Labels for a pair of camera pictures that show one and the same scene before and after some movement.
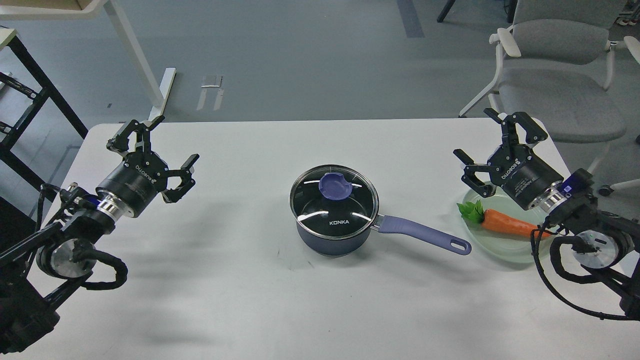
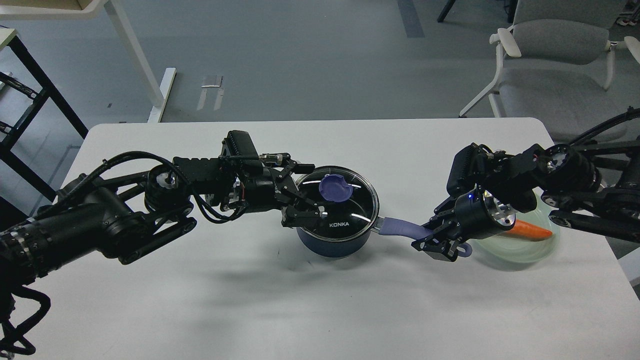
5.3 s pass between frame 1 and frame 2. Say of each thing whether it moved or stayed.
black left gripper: moved
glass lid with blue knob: stayed
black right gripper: moved
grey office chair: stayed
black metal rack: stayed
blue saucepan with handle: stayed
